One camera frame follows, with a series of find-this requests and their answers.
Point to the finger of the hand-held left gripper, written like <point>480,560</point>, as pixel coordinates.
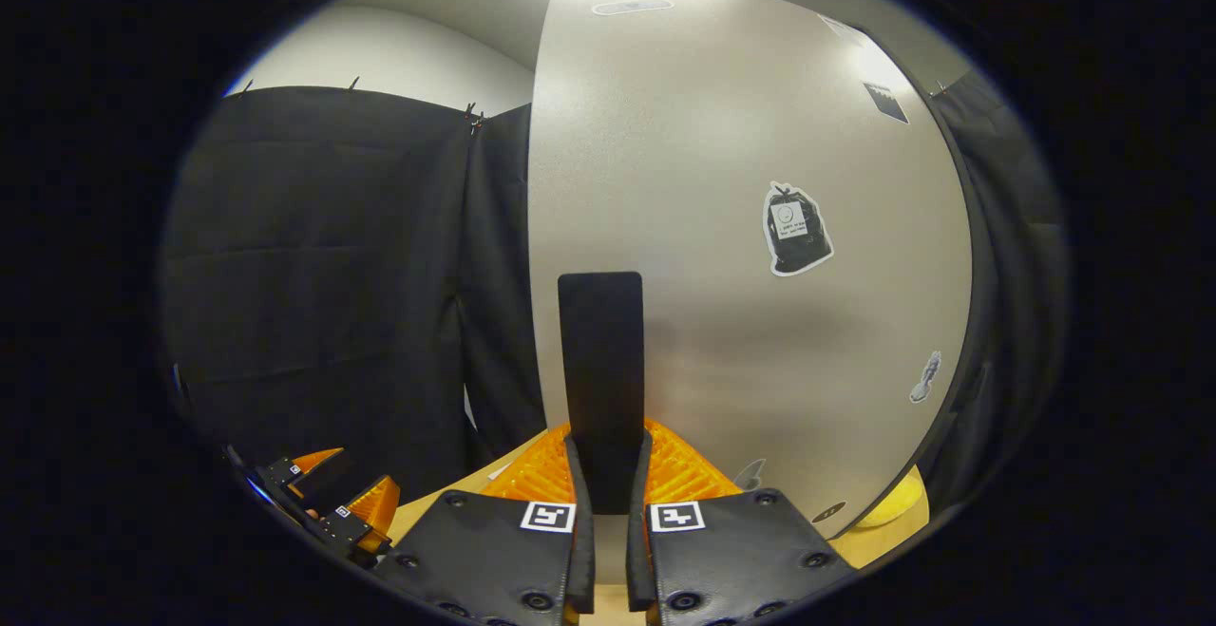
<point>328,483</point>
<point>375,512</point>

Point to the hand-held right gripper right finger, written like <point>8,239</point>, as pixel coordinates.
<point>741,559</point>

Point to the yellow plush ball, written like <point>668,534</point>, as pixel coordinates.
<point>898,502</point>

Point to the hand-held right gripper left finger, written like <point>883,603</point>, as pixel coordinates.
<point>494,559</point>

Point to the light grey cabinet door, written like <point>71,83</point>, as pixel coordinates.
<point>712,132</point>

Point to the black backdrop cloth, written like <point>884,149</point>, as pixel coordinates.
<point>313,275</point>

